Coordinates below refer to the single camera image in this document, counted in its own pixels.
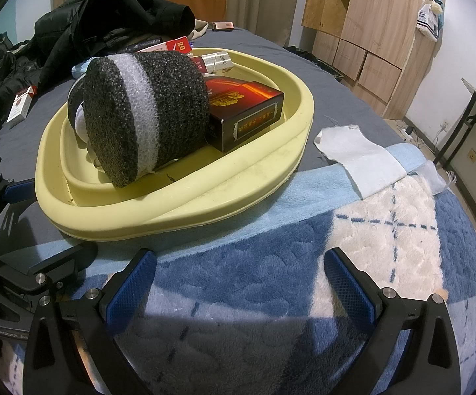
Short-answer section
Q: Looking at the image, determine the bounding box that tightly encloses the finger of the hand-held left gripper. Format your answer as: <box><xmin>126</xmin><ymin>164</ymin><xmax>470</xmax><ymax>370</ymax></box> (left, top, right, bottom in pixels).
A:
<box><xmin>0</xmin><ymin>242</ymin><xmax>99</xmax><ymax>304</ymax></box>
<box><xmin>0</xmin><ymin>175</ymin><xmax>38</xmax><ymax>231</ymax></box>

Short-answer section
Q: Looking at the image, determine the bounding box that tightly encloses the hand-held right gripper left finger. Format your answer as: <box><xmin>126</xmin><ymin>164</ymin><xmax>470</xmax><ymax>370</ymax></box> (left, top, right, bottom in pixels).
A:
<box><xmin>23</xmin><ymin>248</ymin><xmax>158</xmax><ymax>395</ymax></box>

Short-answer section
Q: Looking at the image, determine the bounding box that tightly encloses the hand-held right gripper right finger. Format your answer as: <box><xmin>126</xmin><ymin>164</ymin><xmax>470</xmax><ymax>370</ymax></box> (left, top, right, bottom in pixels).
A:
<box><xmin>323</xmin><ymin>248</ymin><xmax>463</xmax><ymax>395</ymax></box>

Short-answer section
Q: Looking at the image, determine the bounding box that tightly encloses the yellow plastic basin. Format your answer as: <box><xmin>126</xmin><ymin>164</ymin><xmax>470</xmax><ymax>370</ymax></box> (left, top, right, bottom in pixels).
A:
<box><xmin>34</xmin><ymin>47</ymin><xmax>316</xmax><ymax>241</ymax></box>

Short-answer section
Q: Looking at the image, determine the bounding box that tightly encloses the black foam cylinder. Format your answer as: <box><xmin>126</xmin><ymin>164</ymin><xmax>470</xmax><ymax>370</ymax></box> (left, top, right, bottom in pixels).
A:
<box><xmin>82</xmin><ymin>51</ymin><xmax>211</xmax><ymax>189</ymax></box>

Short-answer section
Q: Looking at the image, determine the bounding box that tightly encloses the dark red-orange box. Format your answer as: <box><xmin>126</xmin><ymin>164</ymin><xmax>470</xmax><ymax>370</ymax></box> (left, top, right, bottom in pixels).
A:
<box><xmin>203</xmin><ymin>77</ymin><xmax>285</xmax><ymax>154</ymax></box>

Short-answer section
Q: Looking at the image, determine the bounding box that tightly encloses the red cigarette pack white label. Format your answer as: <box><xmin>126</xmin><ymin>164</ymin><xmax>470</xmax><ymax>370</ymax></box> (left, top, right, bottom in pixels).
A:
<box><xmin>192</xmin><ymin>51</ymin><xmax>234</xmax><ymax>78</ymax></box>

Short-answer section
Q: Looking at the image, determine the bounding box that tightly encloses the white cigarette pack red top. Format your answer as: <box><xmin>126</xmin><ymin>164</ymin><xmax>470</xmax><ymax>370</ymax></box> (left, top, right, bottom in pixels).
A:
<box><xmin>5</xmin><ymin>86</ymin><xmax>38</xmax><ymax>127</ymax></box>

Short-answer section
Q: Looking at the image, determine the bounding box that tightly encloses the blue checkered blanket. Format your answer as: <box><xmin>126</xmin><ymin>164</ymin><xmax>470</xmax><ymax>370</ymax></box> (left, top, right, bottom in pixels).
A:
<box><xmin>0</xmin><ymin>142</ymin><xmax>476</xmax><ymax>395</ymax></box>

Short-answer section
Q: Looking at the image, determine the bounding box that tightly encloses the grey round foam piece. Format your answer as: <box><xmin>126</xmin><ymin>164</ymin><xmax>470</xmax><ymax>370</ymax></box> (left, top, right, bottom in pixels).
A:
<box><xmin>66</xmin><ymin>78</ymin><xmax>95</xmax><ymax>165</ymax></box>

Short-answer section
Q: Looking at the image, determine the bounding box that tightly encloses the white cloth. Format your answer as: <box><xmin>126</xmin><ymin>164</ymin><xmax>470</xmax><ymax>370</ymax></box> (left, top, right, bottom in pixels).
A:
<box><xmin>314</xmin><ymin>124</ymin><xmax>456</xmax><ymax>200</ymax></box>

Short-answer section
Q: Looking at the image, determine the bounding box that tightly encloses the light blue packet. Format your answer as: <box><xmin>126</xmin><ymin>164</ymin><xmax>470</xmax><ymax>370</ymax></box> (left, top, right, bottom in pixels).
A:
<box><xmin>71</xmin><ymin>60</ymin><xmax>95</xmax><ymax>79</ymax></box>

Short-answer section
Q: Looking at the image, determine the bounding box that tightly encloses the black jacket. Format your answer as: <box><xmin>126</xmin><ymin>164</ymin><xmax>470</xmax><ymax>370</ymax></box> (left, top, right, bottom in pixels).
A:
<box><xmin>32</xmin><ymin>0</ymin><xmax>197</xmax><ymax>91</ymax></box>

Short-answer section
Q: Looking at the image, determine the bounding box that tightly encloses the wooden wardrobe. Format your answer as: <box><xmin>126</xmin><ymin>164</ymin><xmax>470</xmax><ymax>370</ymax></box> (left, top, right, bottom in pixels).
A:
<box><xmin>301</xmin><ymin>0</ymin><xmax>448</xmax><ymax>120</ymax></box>

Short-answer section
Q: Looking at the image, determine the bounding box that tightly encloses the white hanging bag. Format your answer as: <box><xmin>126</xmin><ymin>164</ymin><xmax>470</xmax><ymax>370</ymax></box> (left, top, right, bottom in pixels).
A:
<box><xmin>416</xmin><ymin>0</ymin><xmax>446</xmax><ymax>42</ymax></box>

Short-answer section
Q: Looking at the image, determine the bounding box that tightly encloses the white power strip with cable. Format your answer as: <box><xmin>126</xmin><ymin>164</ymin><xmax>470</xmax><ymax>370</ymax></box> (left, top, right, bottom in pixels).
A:
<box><xmin>398</xmin><ymin>121</ymin><xmax>436</xmax><ymax>149</ymax></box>

